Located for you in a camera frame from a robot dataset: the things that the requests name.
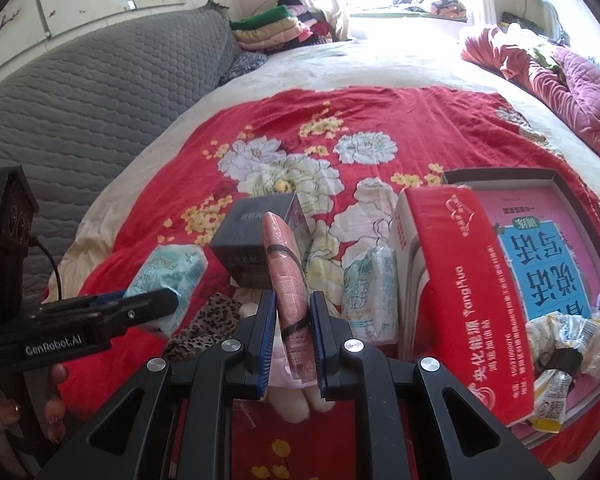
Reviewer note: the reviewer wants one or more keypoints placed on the white yellow plastic packet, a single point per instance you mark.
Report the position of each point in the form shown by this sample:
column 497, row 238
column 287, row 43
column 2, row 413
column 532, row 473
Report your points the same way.
column 550, row 402
column 570, row 330

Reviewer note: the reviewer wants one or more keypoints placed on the stack of folded clothes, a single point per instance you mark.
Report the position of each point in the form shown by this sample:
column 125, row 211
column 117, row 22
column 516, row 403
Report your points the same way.
column 270, row 30

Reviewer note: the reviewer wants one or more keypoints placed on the cream bed sheet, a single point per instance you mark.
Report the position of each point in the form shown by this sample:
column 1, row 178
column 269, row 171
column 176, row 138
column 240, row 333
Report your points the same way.
column 380, row 60

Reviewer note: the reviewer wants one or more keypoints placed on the red tissue pack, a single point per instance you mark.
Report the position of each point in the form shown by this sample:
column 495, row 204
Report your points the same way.
column 455, row 285

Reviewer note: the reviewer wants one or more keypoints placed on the pink book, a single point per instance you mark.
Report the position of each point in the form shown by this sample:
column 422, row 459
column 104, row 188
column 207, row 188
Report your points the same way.
column 555, row 260

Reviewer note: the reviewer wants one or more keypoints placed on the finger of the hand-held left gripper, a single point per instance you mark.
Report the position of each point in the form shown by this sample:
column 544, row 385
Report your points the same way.
column 80, row 305
column 145, row 307

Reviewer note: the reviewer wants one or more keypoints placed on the pink packet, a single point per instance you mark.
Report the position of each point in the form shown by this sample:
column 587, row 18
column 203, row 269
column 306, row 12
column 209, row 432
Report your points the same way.
column 287, row 280

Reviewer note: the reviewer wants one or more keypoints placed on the beige plush toy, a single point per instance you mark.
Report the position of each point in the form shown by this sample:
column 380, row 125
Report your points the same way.
column 292, row 405

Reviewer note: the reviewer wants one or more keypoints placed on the colourful cloth on windowsill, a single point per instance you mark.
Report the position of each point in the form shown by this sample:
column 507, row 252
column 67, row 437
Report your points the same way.
column 447, row 8

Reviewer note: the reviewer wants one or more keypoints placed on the dark box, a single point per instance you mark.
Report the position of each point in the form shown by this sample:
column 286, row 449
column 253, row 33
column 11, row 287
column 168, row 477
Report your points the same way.
column 245, row 240

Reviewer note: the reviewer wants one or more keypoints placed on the white curtain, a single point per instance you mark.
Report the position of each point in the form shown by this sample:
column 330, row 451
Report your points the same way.
column 325, row 0

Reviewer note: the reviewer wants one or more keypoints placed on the person's left hand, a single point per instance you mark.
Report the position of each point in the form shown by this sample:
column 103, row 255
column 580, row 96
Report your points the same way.
column 55, row 390

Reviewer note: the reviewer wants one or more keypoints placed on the grey quilted headboard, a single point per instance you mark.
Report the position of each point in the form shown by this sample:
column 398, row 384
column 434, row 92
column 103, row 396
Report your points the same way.
column 105, row 100

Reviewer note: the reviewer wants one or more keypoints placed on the leopard print scrunchie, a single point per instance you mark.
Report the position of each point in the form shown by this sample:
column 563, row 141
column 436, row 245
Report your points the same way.
column 205, row 325

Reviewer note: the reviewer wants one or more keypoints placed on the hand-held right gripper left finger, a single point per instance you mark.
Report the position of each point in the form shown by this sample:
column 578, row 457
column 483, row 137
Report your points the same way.
column 267, row 340

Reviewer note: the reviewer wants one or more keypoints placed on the white green tissue packet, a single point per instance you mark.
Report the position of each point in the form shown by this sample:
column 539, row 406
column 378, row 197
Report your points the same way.
column 370, row 300

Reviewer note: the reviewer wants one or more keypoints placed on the pink quilt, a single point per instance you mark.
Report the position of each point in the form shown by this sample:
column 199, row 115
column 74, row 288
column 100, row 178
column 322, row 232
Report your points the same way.
column 580, row 90

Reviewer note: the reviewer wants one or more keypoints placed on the red floral blanket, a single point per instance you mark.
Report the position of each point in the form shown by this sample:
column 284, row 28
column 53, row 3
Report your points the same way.
column 380, row 120

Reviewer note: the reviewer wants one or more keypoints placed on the dark bag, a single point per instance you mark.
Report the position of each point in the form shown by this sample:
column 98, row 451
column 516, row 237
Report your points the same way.
column 520, row 22

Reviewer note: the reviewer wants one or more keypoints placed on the patterned dark cushion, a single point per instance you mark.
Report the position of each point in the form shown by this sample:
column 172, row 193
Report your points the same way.
column 245, row 66

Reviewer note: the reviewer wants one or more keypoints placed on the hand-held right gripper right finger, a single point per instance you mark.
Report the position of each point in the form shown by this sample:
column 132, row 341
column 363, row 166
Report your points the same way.
column 320, row 340

